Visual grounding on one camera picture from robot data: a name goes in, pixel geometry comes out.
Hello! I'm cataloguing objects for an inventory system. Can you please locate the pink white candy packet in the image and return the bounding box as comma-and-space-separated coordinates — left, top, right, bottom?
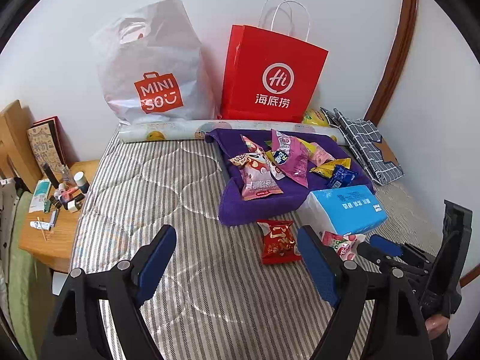
321, 231, 366, 261

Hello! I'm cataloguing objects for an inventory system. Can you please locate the person's right hand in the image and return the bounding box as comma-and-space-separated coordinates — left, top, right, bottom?
425, 314, 449, 341

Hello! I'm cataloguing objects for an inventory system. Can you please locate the blue tissue pack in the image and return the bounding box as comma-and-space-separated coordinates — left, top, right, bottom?
296, 185, 387, 236

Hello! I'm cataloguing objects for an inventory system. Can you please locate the striped grey mattress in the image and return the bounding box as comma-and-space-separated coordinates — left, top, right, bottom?
69, 130, 448, 360

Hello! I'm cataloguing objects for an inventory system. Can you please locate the dark blue snack packet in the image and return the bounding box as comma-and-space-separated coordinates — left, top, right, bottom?
326, 165, 357, 189

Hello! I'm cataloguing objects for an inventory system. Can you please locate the yellow chips packet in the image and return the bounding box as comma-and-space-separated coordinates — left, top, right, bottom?
310, 158, 352, 179

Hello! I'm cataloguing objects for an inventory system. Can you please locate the pink grain chips bag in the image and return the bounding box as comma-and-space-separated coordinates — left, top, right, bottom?
229, 153, 283, 201

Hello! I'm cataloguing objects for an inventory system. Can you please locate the pale pink small packet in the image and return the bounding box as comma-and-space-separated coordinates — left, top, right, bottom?
307, 142, 335, 167

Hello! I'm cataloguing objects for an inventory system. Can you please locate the magenta snack bag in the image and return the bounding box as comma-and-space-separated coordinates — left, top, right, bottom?
271, 129, 308, 188

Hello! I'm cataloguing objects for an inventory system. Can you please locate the white capped bottle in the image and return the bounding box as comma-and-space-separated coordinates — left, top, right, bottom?
73, 171, 89, 194

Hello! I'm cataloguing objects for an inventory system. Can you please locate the wooden bedside table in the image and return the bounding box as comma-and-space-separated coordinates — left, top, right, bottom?
17, 158, 102, 274

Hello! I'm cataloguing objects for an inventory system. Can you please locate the red white snack packet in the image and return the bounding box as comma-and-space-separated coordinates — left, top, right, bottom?
241, 135, 285, 180

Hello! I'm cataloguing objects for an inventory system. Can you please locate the rolled printed mat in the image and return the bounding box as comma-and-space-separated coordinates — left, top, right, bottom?
117, 118, 348, 146

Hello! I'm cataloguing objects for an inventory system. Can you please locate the purple towel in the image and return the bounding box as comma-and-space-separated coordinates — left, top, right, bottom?
204, 127, 376, 228

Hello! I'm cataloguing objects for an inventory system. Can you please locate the grey checked folded cloth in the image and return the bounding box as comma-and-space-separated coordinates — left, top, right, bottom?
321, 108, 404, 185

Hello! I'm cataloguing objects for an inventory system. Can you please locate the white green cream tube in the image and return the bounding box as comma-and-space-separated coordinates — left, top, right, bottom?
28, 179, 51, 213

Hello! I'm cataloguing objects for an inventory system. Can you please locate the yellow green snack bag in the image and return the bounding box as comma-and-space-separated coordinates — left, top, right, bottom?
302, 108, 329, 127

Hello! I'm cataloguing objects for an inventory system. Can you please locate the patterned brown book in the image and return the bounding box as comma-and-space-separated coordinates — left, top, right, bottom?
27, 116, 66, 174

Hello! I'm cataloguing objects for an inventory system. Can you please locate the white Miniso plastic bag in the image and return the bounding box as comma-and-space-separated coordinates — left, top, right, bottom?
90, 0, 218, 125

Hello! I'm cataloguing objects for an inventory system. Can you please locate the red Haidilao paper bag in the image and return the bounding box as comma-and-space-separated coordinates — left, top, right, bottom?
219, 24, 328, 123

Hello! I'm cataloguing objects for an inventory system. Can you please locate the wooden door frame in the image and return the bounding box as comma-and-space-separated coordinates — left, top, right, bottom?
364, 0, 418, 126

